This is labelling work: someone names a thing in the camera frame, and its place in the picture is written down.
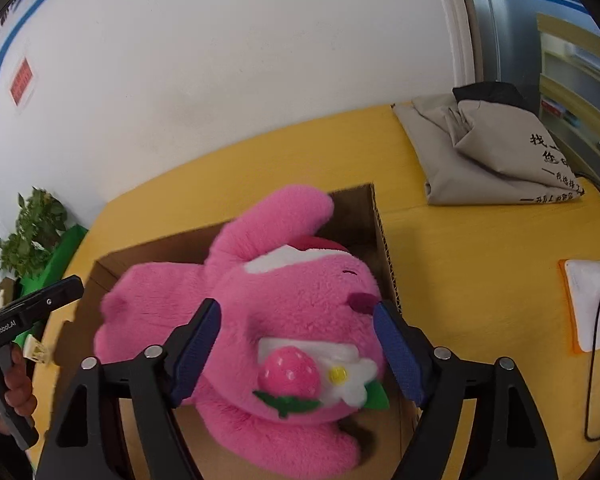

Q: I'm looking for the glass door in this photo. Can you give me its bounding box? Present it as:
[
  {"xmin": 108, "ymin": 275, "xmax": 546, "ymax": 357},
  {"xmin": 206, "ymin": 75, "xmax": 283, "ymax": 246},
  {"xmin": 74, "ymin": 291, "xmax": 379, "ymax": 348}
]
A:
[{"xmin": 460, "ymin": 0, "xmax": 600, "ymax": 173}]

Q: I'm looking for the beige printed cloth bag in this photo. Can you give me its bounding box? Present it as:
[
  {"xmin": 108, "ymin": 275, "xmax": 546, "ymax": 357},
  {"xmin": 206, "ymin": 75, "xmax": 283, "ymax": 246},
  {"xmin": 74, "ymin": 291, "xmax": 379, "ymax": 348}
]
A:
[{"xmin": 392, "ymin": 94, "xmax": 589, "ymax": 206}]

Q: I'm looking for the green cloth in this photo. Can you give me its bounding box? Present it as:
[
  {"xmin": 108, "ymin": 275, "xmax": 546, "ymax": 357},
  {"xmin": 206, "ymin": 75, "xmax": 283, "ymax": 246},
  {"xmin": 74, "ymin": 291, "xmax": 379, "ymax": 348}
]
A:
[{"xmin": 26, "ymin": 225, "xmax": 90, "ymax": 292}]

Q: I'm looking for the blue wall stripe decal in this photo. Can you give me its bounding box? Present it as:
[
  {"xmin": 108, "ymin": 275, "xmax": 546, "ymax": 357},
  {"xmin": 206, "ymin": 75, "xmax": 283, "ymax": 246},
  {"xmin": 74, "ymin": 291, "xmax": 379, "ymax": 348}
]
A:
[{"xmin": 0, "ymin": 0, "xmax": 83, "ymax": 142}]

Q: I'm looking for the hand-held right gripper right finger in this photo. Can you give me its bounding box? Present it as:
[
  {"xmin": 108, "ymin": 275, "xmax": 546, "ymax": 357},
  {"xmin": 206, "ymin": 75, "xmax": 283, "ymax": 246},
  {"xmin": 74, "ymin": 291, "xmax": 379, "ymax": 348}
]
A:
[{"xmin": 373, "ymin": 300, "xmax": 557, "ymax": 480}]

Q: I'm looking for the red wall notice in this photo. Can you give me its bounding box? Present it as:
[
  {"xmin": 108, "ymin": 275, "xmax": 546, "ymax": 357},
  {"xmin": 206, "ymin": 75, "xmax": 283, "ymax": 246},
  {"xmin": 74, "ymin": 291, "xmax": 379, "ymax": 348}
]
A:
[{"xmin": 8, "ymin": 56, "xmax": 36, "ymax": 109}]

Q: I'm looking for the pink rabbit plush toy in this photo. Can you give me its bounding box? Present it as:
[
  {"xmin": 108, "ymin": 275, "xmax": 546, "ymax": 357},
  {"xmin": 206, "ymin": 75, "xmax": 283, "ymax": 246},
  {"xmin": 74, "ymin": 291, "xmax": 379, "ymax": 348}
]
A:
[{"xmin": 94, "ymin": 185, "xmax": 392, "ymax": 479}]

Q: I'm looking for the green potted plant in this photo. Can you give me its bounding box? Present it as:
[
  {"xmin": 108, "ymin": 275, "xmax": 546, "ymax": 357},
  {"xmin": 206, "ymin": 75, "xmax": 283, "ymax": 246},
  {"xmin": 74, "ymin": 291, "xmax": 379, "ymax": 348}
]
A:
[{"xmin": 0, "ymin": 187, "xmax": 69, "ymax": 281}]

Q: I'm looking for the white paper with orange edge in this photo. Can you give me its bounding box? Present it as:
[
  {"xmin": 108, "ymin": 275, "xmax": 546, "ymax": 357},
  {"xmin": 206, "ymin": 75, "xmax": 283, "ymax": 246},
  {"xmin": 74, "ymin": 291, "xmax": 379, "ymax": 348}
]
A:
[{"xmin": 558, "ymin": 258, "xmax": 600, "ymax": 354}]

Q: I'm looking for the person's left hand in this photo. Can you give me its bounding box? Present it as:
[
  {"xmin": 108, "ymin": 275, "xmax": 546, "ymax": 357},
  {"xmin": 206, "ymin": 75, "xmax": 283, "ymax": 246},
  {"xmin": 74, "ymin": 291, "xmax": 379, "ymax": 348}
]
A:
[{"xmin": 4, "ymin": 345, "xmax": 37, "ymax": 417}]

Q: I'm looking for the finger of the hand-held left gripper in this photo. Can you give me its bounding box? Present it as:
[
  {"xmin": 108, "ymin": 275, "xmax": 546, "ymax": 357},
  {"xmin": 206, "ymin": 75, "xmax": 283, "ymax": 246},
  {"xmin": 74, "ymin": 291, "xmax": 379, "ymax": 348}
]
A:
[{"xmin": 22, "ymin": 275, "xmax": 85, "ymax": 322}]

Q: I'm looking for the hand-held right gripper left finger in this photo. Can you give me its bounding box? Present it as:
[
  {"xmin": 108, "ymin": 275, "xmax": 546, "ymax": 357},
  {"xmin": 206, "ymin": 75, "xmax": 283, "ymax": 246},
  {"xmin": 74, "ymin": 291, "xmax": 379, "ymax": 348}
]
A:
[{"xmin": 35, "ymin": 298, "xmax": 222, "ymax": 480}]

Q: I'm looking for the black cloth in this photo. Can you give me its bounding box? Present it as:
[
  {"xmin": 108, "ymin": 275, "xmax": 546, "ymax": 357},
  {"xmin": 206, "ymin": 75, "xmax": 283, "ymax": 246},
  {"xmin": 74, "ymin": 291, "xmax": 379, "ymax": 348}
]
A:
[{"xmin": 452, "ymin": 81, "xmax": 539, "ymax": 117}]

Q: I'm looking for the cardboard box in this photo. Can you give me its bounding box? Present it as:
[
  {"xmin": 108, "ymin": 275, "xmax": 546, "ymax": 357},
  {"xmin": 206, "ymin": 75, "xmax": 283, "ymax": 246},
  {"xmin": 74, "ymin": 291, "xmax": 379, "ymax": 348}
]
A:
[{"xmin": 55, "ymin": 183, "xmax": 422, "ymax": 480}]

